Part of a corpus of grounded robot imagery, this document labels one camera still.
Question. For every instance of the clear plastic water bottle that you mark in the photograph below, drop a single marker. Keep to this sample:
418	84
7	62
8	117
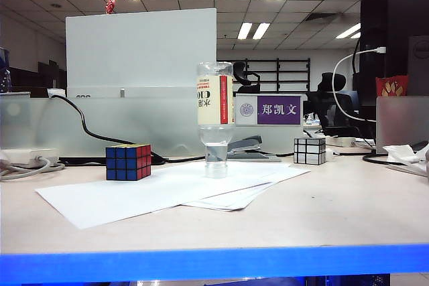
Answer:
214	105

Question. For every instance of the black monitor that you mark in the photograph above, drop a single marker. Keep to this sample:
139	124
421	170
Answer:
395	14

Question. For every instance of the grey Dell monitor stand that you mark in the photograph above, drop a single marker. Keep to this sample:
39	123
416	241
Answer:
419	65

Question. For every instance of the red packet with gold print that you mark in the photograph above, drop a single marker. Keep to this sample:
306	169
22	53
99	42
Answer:
391	86

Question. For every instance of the black office chair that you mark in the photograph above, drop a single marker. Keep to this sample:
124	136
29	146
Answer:
241	71
330	81

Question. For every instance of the silver frosted panel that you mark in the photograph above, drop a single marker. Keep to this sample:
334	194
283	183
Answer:
402	122

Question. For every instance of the flat black pouch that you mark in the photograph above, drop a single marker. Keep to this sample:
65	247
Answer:
421	145

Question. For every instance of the black shelf rack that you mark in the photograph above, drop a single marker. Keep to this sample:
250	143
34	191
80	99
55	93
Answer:
278	71

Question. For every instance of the crumpled white tissue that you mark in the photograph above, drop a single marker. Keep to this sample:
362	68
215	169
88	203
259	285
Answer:
399	153

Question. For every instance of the purple name plate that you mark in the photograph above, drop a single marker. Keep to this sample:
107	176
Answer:
278	110

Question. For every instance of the silver mirror cube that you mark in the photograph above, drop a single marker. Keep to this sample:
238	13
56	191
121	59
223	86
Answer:
309	152

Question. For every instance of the grey stapler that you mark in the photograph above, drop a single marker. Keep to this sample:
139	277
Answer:
249	143

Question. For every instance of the white monitor back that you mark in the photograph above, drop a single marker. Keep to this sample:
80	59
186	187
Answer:
140	51

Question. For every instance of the frosted glass desk partition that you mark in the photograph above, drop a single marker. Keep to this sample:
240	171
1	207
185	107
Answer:
151	122

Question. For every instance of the red hanging ornament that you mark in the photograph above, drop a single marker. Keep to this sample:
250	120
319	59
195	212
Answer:
110	6

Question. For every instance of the coloured Rubik's cube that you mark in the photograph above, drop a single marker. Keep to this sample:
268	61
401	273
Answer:
128	166

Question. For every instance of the blue table edge strip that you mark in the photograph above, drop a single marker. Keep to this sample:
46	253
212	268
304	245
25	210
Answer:
214	264

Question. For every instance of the large white paper sheet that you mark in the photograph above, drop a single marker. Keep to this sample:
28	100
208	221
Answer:
134	199

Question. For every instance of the small white plug block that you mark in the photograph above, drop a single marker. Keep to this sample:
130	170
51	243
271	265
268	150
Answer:
56	92

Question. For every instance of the white power adapter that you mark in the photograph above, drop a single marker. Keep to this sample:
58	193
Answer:
20	155

